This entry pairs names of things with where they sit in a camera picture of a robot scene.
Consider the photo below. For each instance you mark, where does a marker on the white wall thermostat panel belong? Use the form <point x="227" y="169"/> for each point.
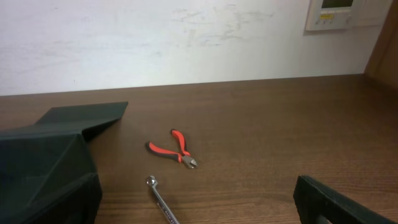
<point x="345" y="14"/>

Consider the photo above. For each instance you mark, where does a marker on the black open storage box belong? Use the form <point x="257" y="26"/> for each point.
<point x="47" y="172"/>

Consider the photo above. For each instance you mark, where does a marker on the silver combination wrench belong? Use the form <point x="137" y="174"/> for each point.
<point x="152" y="183"/>

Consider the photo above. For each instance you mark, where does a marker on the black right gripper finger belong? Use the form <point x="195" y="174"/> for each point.
<point x="318" y="203"/>

